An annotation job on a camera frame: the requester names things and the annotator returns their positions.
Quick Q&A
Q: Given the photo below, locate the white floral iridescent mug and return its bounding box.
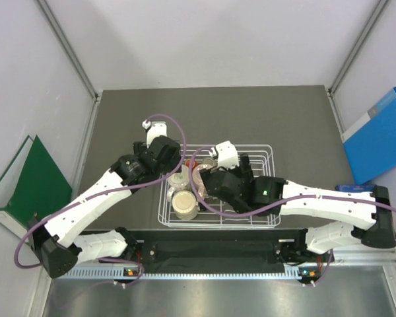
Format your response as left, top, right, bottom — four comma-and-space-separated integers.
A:
166, 164, 189, 202

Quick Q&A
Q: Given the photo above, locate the pink iridescent mug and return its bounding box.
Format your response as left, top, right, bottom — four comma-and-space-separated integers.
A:
192, 157, 216, 199

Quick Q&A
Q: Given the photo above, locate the cream dimpled mug black handle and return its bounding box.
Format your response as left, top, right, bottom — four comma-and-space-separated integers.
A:
172, 190, 203, 221

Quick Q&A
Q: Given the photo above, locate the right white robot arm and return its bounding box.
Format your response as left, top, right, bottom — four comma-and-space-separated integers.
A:
200, 155, 396, 262

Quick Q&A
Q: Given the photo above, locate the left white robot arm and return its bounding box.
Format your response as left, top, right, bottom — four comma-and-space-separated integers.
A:
28, 135, 181, 278

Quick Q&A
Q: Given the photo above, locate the blue Jane Eyre book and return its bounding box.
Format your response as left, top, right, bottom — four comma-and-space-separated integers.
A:
335, 184, 375, 193

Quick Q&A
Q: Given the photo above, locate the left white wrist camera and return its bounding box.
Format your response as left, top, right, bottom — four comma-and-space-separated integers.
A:
142, 120, 167, 148

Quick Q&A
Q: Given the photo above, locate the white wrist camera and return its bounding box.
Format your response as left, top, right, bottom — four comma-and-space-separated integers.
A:
142, 120, 167, 148
209, 141, 240, 170

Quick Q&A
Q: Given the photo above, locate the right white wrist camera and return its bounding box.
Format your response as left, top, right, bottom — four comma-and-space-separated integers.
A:
209, 141, 240, 170

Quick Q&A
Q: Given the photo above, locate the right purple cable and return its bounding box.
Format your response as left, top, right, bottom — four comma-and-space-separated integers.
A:
188, 147, 396, 246

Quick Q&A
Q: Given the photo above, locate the white wire dish rack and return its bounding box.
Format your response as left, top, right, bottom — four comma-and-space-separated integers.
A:
157, 144, 281, 229

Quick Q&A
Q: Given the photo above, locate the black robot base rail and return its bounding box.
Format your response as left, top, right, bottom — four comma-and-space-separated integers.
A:
124, 229, 328, 274

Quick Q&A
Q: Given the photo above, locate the white slotted cable duct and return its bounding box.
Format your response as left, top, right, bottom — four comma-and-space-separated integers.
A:
54, 265, 321, 281

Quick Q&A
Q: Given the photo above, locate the green ring binder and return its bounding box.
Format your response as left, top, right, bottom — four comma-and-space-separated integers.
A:
0, 136, 73, 238

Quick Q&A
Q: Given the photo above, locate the blue ring binder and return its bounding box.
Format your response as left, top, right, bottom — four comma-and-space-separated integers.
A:
341, 87, 396, 185

